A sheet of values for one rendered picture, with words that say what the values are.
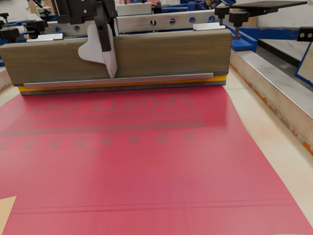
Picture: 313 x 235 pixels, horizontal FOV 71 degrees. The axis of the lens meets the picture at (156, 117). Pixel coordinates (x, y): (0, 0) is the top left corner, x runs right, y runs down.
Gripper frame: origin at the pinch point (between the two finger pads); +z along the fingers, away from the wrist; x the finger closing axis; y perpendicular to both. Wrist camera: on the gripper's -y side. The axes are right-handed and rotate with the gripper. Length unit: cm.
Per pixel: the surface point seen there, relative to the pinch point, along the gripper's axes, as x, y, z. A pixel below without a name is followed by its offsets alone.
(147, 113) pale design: 9.8, -5.6, 4.9
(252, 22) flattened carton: -427, -184, 65
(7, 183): 23.6, 8.8, 4.5
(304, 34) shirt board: -61, -70, 12
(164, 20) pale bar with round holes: -42.9, -9.6, -1.9
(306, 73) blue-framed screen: -220, -180, 96
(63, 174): 22.5, 3.1, 4.6
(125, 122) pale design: 12.3, -2.4, 4.8
